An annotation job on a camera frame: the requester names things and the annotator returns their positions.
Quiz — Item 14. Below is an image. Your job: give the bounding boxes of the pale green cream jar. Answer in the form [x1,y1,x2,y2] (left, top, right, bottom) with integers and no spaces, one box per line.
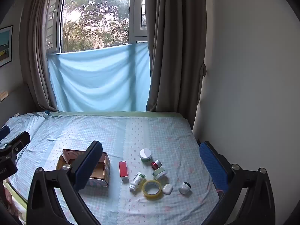
[152,167,167,180]

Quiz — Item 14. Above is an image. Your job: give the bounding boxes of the yellow tape roll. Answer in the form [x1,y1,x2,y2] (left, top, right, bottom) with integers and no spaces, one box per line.
[142,180,163,200]

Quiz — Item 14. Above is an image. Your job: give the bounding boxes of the wall poster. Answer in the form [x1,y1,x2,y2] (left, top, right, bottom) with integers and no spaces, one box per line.
[0,25,14,67]

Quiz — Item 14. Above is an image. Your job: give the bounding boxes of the small white jar dark lid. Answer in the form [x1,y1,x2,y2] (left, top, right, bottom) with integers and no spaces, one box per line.
[178,182,191,194]

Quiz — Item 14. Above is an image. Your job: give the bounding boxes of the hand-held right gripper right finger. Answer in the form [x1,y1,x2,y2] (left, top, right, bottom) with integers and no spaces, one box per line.
[199,141,276,225]

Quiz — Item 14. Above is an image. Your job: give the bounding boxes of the green trees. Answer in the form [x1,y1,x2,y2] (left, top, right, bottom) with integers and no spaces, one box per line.
[61,0,130,53]

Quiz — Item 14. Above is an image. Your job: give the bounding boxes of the light blue hanging cloth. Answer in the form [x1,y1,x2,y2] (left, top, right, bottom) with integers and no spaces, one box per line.
[47,42,152,112]

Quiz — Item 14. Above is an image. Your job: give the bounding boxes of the large white-lidded green jar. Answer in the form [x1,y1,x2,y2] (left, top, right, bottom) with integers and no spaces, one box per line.
[140,148,152,163]

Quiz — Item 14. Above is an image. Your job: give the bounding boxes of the cardboard box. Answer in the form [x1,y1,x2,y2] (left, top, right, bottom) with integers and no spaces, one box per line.
[56,149,110,188]

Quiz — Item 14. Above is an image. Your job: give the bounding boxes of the white bottle with green label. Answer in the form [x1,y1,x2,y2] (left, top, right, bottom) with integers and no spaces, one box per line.
[128,172,146,192]

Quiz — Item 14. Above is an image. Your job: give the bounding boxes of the red rectangular box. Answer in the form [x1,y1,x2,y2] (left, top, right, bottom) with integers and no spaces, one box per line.
[119,161,129,183]

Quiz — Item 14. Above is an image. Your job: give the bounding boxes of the light blue patterned bed sheet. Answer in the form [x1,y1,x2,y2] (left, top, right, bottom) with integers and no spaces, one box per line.
[0,111,221,225]

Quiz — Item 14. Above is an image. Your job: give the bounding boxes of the window with grey frame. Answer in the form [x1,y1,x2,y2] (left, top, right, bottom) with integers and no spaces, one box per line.
[46,0,149,54]

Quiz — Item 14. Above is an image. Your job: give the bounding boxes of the brown curtain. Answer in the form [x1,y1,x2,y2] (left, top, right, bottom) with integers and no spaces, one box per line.
[143,0,208,127]
[19,0,68,112]

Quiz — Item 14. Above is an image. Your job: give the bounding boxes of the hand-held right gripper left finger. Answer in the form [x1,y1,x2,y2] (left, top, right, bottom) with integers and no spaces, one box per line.
[26,141,104,225]

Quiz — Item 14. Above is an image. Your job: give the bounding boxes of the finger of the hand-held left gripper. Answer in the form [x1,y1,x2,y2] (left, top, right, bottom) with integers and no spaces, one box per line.
[0,125,11,144]
[0,131,31,160]

